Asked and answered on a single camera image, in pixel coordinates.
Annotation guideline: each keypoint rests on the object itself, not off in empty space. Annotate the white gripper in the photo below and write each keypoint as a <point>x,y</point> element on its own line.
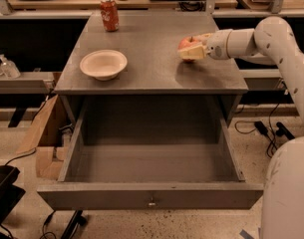
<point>217,46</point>

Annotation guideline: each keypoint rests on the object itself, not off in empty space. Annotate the red apple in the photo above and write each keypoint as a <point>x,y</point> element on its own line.
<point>186,43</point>

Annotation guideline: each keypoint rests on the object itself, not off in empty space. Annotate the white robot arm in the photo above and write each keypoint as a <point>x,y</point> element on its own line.
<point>273,42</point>

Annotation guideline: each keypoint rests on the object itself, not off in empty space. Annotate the open grey top drawer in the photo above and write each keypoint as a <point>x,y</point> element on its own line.
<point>126,150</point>

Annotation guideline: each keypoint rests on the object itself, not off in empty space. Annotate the grey cabinet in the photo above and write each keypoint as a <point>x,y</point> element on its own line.
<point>149,40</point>

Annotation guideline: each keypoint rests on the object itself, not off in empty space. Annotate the white paper bowl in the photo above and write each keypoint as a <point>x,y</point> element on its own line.
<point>103,65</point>

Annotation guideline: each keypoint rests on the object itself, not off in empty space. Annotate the black power adapter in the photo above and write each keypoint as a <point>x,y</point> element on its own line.
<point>261,127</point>

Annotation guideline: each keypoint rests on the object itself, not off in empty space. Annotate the red soda can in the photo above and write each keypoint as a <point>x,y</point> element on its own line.
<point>109,13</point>

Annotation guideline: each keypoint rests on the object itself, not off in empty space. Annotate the cardboard box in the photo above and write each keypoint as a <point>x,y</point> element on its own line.
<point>46,136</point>

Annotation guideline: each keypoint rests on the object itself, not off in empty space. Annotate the clear sanitizer bottle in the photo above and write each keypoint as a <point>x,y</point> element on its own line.
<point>9,68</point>

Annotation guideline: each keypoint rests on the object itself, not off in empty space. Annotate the black bin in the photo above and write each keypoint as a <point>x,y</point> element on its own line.
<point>10,194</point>

